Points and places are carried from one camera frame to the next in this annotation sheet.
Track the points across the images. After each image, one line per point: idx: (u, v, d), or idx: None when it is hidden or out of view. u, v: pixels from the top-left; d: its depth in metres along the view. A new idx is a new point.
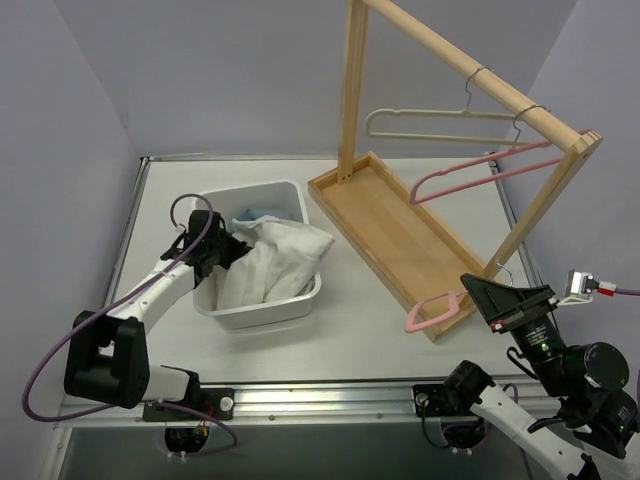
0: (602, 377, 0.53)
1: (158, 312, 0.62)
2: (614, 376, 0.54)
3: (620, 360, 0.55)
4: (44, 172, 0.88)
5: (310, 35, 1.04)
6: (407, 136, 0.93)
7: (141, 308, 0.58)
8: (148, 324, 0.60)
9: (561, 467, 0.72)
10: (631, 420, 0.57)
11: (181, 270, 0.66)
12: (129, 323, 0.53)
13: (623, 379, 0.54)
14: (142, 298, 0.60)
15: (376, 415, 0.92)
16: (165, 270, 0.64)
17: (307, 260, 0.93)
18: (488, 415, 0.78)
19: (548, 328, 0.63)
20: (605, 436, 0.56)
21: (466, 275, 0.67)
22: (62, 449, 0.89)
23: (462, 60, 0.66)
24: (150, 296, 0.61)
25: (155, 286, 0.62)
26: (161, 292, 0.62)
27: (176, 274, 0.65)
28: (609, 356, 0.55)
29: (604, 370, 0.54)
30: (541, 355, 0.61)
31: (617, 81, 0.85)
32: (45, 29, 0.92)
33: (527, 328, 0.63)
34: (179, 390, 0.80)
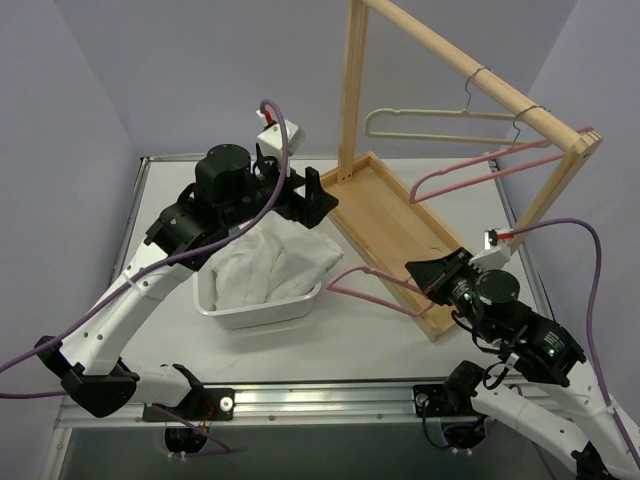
0: (490, 292, 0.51)
1: (131, 329, 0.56)
2: (504, 289, 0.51)
3: (511, 277, 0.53)
4: (44, 173, 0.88)
5: (310, 37, 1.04)
6: (407, 136, 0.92)
7: (93, 347, 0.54)
8: (115, 350, 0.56)
9: (563, 446, 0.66)
10: (564, 345, 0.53)
11: (155, 280, 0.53)
12: (73, 374, 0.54)
13: (512, 292, 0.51)
14: (98, 329, 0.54)
15: (376, 416, 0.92)
16: (132, 281, 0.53)
17: (315, 267, 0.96)
18: (485, 407, 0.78)
19: (471, 279, 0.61)
20: (540, 368, 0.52)
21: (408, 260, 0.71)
22: (62, 449, 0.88)
23: (462, 60, 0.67)
24: (106, 327, 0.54)
25: (119, 306, 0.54)
26: (124, 314, 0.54)
27: (148, 284, 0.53)
28: (497, 277, 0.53)
29: (493, 287, 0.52)
30: (466, 307, 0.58)
31: (617, 82, 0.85)
32: (45, 28, 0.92)
33: (452, 285, 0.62)
34: (177, 394, 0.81)
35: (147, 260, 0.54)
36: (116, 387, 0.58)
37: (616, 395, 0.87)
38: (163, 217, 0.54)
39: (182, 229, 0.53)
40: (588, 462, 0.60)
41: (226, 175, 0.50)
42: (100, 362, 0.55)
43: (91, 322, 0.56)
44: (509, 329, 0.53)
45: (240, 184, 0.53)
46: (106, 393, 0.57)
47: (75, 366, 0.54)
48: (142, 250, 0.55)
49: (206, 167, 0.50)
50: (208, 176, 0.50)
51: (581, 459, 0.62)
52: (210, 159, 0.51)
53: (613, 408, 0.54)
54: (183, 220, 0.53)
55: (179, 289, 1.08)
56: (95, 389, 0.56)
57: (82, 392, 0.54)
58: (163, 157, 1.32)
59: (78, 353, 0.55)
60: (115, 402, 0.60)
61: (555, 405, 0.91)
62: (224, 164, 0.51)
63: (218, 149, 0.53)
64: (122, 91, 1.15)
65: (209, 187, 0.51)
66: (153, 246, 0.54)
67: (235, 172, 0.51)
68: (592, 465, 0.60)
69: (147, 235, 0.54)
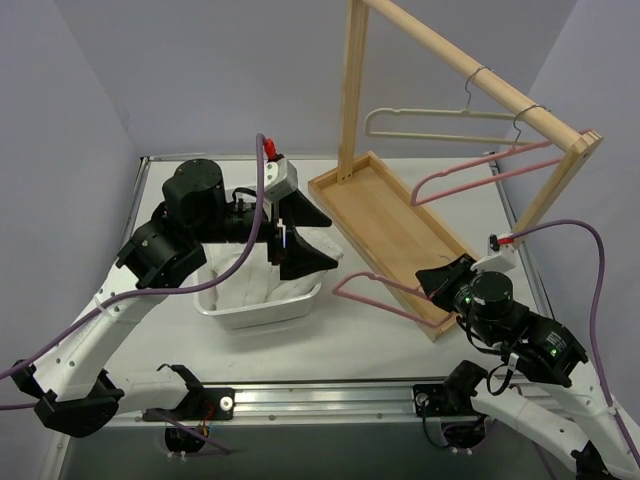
0: (485, 292, 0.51)
1: (104, 353, 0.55)
2: (498, 288, 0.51)
3: (505, 276, 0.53)
4: (44, 172, 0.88)
5: (310, 36, 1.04)
6: (407, 136, 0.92)
7: (65, 373, 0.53)
8: (90, 374, 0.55)
9: (562, 445, 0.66)
10: (566, 345, 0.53)
11: (127, 305, 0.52)
12: (46, 401, 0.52)
13: (506, 291, 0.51)
14: (70, 355, 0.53)
15: (376, 415, 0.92)
16: (102, 307, 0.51)
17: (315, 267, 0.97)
18: (485, 407, 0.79)
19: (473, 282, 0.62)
20: (541, 367, 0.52)
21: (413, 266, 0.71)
22: (62, 449, 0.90)
23: (462, 60, 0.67)
24: (78, 353, 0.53)
25: (91, 332, 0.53)
26: (96, 340, 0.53)
27: (119, 310, 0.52)
28: (491, 278, 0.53)
29: (488, 287, 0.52)
30: (467, 310, 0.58)
31: (617, 82, 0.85)
32: (45, 28, 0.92)
33: (455, 290, 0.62)
34: (174, 398, 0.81)
35: (119, 285, 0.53)
36: (95, 409, 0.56)
37: (616, 395, 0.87)
38: (134, 238, 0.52)
39: (154, 252, 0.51)
40: (588, 462, 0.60)
41: (193, 195, 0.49)
42: (72, 388, 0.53)
43: (62, 346, 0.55)
44: (507, 330, 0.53)
45: (211, 204, 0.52)
46: (80, 417, 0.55)
47: (47, 394, 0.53)
48: (114, 275, 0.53)
49: (172, 188, 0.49)
50: (174, 197, 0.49)
51: (581, 458, 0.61)
52: (177, 179, 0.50)
53: (615, 408, 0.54)
54: (156, 241, 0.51)
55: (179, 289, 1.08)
56: (71, 413, 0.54)
57: (53, 418, 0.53)
58: (163, 157, 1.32)
59: (50, 379, 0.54)
60: (95, 422, 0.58)
61: (555, 405, 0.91)
62: (191, 183, 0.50)
63: (187, 166, 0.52)
64: (122, 90, 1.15)
65: (178, 209, 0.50)
66: (125, 269, 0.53)
67: (203, 191, 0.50)
68: (592, 465, 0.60)
69: (118, 257, 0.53)
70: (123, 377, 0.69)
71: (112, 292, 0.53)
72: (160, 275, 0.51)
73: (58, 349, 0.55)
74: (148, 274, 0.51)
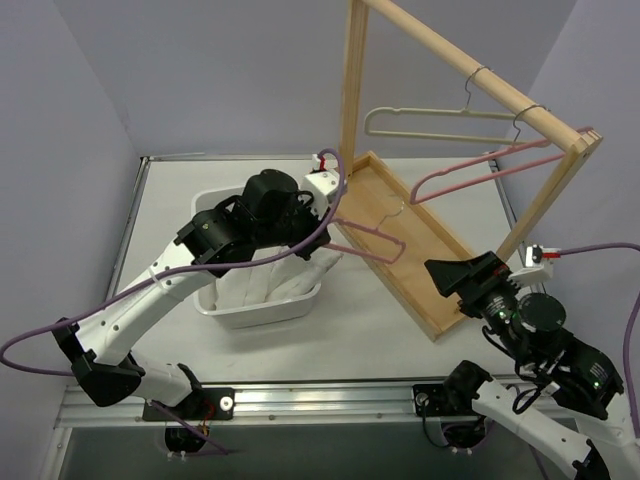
0: (536, 319, 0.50)
1: (146, 323, 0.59)
2: (550, 318, 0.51)
3: (555, 302, 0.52)
4: (44, 172, 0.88)
5: (309, 35, 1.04)
6: (407, 136, 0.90)
7: (108, 336, 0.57)
8: (127, 342, 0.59)
9: (565, 454, 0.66)
10: (610, 377, 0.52)
11: (178, 280, 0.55)
12: (86, 363, 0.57)
13: (559, 320, 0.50)
14: (115, 320, 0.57)
15: (376, 415, 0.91)
16: (155, 279, 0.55)
17: (315, 267, 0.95)
18: (487, 409, 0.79)
19: (510, 297, 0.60)
20: (581, 396, 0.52)
21: (428, 260, 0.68)
22: (62, 449, 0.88)
23: (462, 60, 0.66)
24: (123, 319, 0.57)
25: (140, 301, 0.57)
26: (142, 310, 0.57)
27: (170, 284, 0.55)
28: (544, 302, 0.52)
29: (538, 314, 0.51)
30: (500, 324, 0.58)
31: (617, 81, 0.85)
32: (45, 29, 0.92)
33: (487, 300, 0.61)
34: (176, 395, 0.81)
35: (176, 260, 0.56)
36: (124, 378, 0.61)
37: None
38: (195, 221, 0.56)
39: (212, 235, 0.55)
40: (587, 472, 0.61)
41: (274, 193, 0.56)
42: (112, 351, 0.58)
43: (111, 310, 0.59)
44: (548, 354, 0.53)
45: (281, 207, 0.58)
46: (108, 385, 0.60)
47: (88, 354, 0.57)
48: (170, 249, 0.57)
49: (258, 183, 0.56)
50: (259, 190, 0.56)
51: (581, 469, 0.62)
52: (262, 177, 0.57)
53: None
54: (215, 226, 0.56)
55: None
56: (102, 379, 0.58)
57: (87, 381, 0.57)
58: (163, 157, 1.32)
59: (92, 340, 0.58)
60: (118, 395, 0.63)
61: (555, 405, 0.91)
62: (275, 184, 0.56)
63: (270, 170, 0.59)
64: (122, 90, 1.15)
65: (257, 203, 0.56)
66: (181, 246, 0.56)
67: (283, 193, 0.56)
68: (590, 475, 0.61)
69: (177, 236, 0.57)
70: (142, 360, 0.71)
71: (167, 265, 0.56)
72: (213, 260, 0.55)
73: (106, 312, 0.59)
74: (205, 254, 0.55)
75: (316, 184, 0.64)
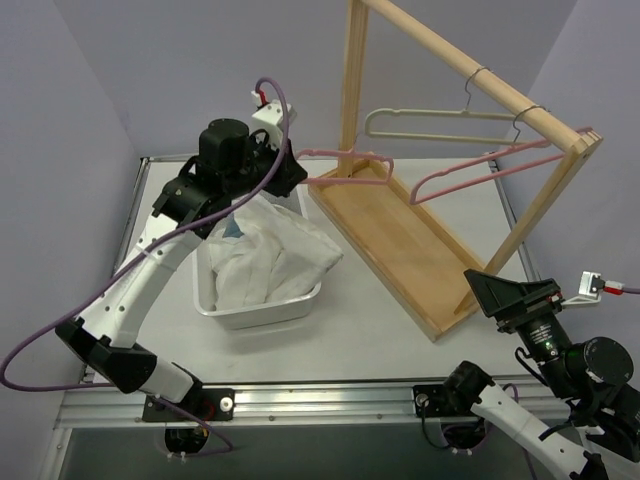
0: (603, 370, 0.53)
1: (149, 299, 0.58)
2: (617, 370, 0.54)
3: (624, 354, 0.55)
4: (44, 172, 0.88)
5: (309, 36, 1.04)
6: (409, 136, 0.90)
7: (117, 319, 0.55)
8: (136, 321, 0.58)
9: (563, 465, 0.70)
10: None
11: (170, 248, 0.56)
12: (103, 347, 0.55)
13: (626, 374, 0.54)
14: (119, 300, 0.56)
15: (376, 416, 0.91)
16: (147, 251, 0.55)
17: (316, 268, 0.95)
18: (489, 414, 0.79)
19: (553, 326, 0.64)
20: (621, 439, 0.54)
21: (469, 271, 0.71)
22: (62, 449, 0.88)
23: (462, 61, 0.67)
24: (127, 297, 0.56)
25: (138, 276, 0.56)
26: (144, 283, 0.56)
27: (163, 253, 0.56)
28: (611, 352, 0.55)
29: (605, 364, 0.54)
30: (546, 354, 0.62)
31: (617, 82, 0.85)
32: (45, 29, 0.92)
33: (532, 327, 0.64)
34: (182, 388, 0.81)
35: (159, 229, 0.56)
36: (140, 359, 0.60)
37: None
38: (167, 190, 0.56)
39: (186, 198, 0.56)
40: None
41: (229, 141, 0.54)
42: (123, 333, 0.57)
43: (109, 295, 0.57)
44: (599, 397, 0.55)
45: (241, 153, 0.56)
46: (128, 366, 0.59)
47: (101, 340, 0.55)
48: (151, 222, 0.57)
49: (211, 136, 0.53)
50: (213, 142, 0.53)
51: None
52: (212, 129, 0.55)
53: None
54: (187, 191, 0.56)
55: (181, 290, 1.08)
56: (122, 359, 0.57)
57: (108, 364, 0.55)
58: (163, 157, 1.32)
59: (100, 327, 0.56)
60: (134, 380, 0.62)
61: (555, 405, 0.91)
62: (226, 132, 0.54)
63: (217, 122, 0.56)
64: (123, 91, 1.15)
65: (215, 158, 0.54)
66: (161, 218, 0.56)
67: (237, 138, 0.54)
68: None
69: (154, 208, 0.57)
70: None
71: (153, 238, 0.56)
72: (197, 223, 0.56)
73: (105, 298, 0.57)
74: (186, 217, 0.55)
75: (264, 117, 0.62)
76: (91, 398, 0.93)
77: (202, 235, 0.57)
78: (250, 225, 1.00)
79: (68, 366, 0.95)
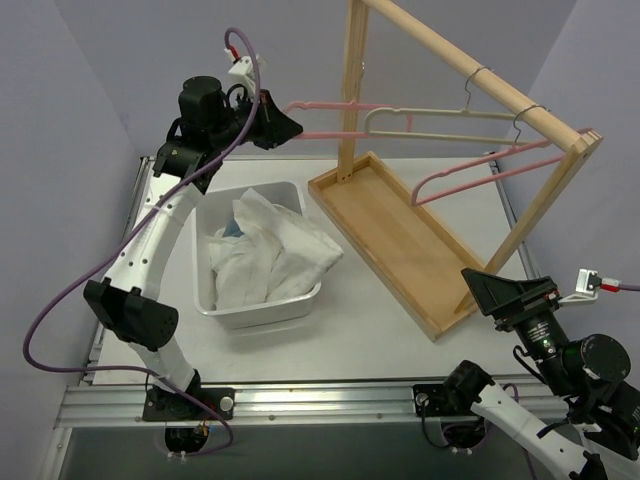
0: (599, 367, 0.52)
1: (165, 253, 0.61)
2: (615, 367, 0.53)
3: (622, 351, 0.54)
4: (44, 172, 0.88)
5: (310, 35, 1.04)
6: (409, 136, 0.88)
7: (144, 271, 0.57)
8: (156, 275, 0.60)
9: (563, 465, 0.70)
10: None
11: (178, 200, 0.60)
12: (136, 295, 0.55)
13: (623, 371, 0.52)
14: (141, 255, 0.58)
15: (376, 415, 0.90)
16: (158, 206, 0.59)
17: (316, 267, 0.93)
18: (488, 414, 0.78)
19: (551, 324, 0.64)
20: (618, 436, 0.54)
21: (466, 269, 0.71)
22: (62, 449, 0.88)
23: (462, 60, 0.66)
24: (148, 251, 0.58)
25: (154, 231, 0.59)
26: (161, 234, 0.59)
27: (173, 206, 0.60)
28: (608, 349, 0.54)
29: (602, 361, 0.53)
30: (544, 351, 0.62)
31: (617, 80, 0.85)
32: (45, 27, 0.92)
33: (529, 325, 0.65)
34: (186, 376, 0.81)
35: (167, 186, 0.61)
36: (170, 316, 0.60)
37: None
38: (163, 151, 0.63)
39: (182, 157, 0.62)
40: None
41: (206, 97, 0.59)
42: (150, 285, 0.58)
43: (128, 251, 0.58)
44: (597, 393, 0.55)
45: (219, 107, 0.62)
46: (160, 320, 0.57)
47: (132, 290, 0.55)
48: (154, 184, 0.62)
49: (188, 96, 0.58)
50: (192, 101, 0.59)
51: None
52: (187, 90, 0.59)
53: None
54: (182, 150, 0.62)
55: (181, 290, 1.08)
56: (154, 311, 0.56)
57: (143, 313, 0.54)
58: None
59: (127, 281, 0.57)
60: (164, 340, 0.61)
61: (555, 405, 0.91)
62: (201, 89, 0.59)
63: (191, 81, 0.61)
64: (123, 90, 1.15)
65: (199, 116, 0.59)
66: (164, 176, 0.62)
67: (213, 93, 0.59)
68: None
69: (155, 170, 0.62)
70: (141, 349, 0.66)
71: (160, 195, 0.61)
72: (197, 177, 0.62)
73: (125, 255, 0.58)
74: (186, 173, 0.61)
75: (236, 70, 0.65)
76: (92, 398, 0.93)
77: (202, 189, 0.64)
78: (250, 224, 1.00)
79: (69, 366, 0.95)
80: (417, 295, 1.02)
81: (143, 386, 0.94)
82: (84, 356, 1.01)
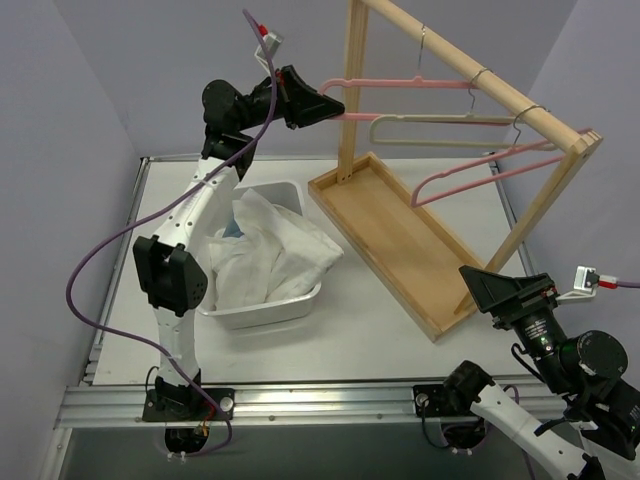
0: (596, 363, 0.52)
1: (206, 221, 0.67)
2: (612, 364, 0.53)
3: (618, 347, 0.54)
4: (44, 173, 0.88)
5: (310, 36, 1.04)
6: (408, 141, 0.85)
7: (188, 231, 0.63)
8: (196, 239, 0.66)
9: (560, 466, 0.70)
10: None
11: (222, 179, 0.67)
12: (179, 250, 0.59)
13: (620, 367, 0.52)
14: (186, 219, 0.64)
15: (376, 416, 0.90)
16: (205, 181, 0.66)
17: (316, 268, 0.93)
18: (488, 414, 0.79)
19: (549, 321, 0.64)
20: (615, 435, 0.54)
21: (464, 267, 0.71)
22: (62, 450, 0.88)
23: (465, 63, 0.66)
24: (193, 215, 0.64)
25: (199, 201, 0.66)
26: (205, 204, 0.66)
27: (217, 183, 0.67)
28: (604, 345, 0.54)
29: (599, 358, 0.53)
30: (542, 347, 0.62)
31: (617, 81, 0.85)
32: (46, 30, 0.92)
33: (527, 322, 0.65)
34: (193, 369, 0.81)
35: (210, 165, 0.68)
36: (200, 277, 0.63)
37: None
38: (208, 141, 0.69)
39: (221, 150, 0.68)
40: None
41: (226, 112, 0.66)
42: (191, 245, 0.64)
43: (176, 215, 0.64)
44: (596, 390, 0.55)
45: (241, 110, 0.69)
46: (194, 280, 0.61)
47: (178, 246, 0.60)
48: (202, 163, 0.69)
49: (212, 114, 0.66)
50: (217, 119, 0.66)
51: None
52: (208, 105, 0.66)
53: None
54: (221, 145, 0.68)
55: None
56: (193, 268, 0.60)
57: (186, 269, 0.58)
58: (163, 157, 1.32)
59: (173, 237, 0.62)
60: (194, 300, 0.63)
61: (554, 405, 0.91)
62: (219, 105, 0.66)
63: (205, 93, 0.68)
64: (123, 91, 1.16)
65: (222, 126, 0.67)
66: (210, 159, 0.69)
67: (230, 107, 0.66)
68: None
69: (203, 153, 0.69)
70: (168, 318, 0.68)
71: (206, 173, 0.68)
72: (237, 164, 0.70)
73: (173, 217, 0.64)
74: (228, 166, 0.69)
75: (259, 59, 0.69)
76: (91, 398, 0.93)
77: (240, 174, 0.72)
78: (249, 224, 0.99)
79: (68, 366, 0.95)
80: (417, 296, 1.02)
81: (143, 387, 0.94)
82: (84, 357, 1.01)
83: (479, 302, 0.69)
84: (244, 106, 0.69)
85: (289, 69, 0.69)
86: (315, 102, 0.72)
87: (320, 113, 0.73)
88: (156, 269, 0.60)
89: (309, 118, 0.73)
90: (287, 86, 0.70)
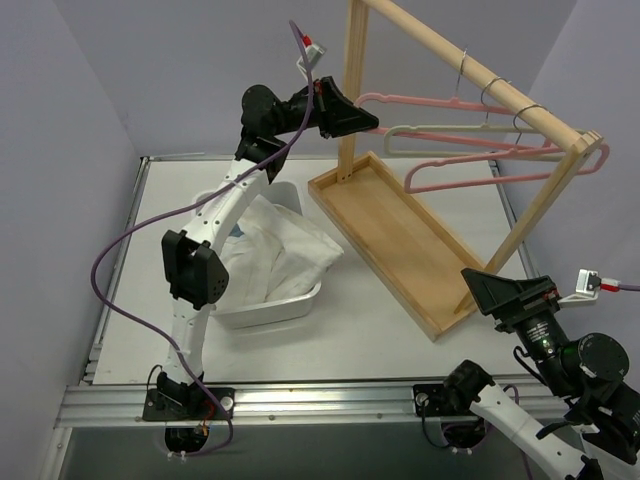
0: (597, 365, 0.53)
1: (233, 220, 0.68)
2: (612, 366, 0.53)
3: (620, 350, 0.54)
4: (43, 173, 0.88)
5: (310, 35, 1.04)
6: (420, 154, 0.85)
7: (214, 229, 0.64)
8: (222, 239, 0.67)
9: (559, 467, 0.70)
10: None
11: (252, 181, 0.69)
12: (205, 247, 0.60)
13: (621, 370, 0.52)
14: (214, 218, 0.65)
15: (376, 415, 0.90)
16: (235, 182, 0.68)
17: (316, 267, 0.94)
18: (488, 414, 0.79)
19: (551, 324, 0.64)
20: (618, 439, 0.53)
21: (465, 268, 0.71)
22: (63, 449, 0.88)
23: (478, 72, 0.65)
24: (221, 215, 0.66)
25: (227, 201, 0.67)
26: (233, 205, 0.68)
27: (247, 185, 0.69)
28: (606, 348, 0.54)
29: (600, 360, 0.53)
30: (545, 350, 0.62)
31: (617, 81, 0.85)
32: (46, 30, 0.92)
33: (529, 325, 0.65)
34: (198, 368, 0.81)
35: (243, 167, 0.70)
36: (222, 275, 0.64)
37: None
38: (243, 144, 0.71)
39: (255, 153, 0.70)
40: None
41: (263, 115, 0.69)
42: (216, 243, 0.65)
43: (204, 213, 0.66)
44: None
45: (278, 116, 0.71)
46: (216, 277, 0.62)
47: (203, 243, 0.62)
48: (235, 165, 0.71)
49: (249, 117, 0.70)
50: (254, 121, 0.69)
51: None
52: (247, 108, 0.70)
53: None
54: (256, 148, 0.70)
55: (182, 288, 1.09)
56: (217, 264, 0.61)
57: (210, 265, 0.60)
58: (163, 156, 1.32)
59: (200, 235, 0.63)
60: (215, 295, 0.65)
61: (553, 404, 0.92)
62: (257, 108, 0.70)
63: (245, 97, 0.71)
64: (123, 91, 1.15)
65: (258, 129, 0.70)
66: (242, 161, 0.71)
67: (267, 111, 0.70)
68: None
69: (236, 155, 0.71)
70: (184, 309, 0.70)
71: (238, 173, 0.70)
72: (269, 168, 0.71)
73: (201, 216, 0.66)
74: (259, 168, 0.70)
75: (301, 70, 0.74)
76: (92, 398, 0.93)
77: (269, 178, 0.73)
78: (249, 226, 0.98)
79: (69, 366, 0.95)
80: (418, 296, 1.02)
81: (143, 386, 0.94)
82: (84, 356, 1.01)
83: (480, 303, 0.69)
84: (281, 111, 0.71)
85: (328, 79, 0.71)
86: (351, 113, 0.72)
87: (355, 125, 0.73)
88: (181, 260, 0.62)
89: (343, 128, 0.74)
90: (325, 95, 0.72)
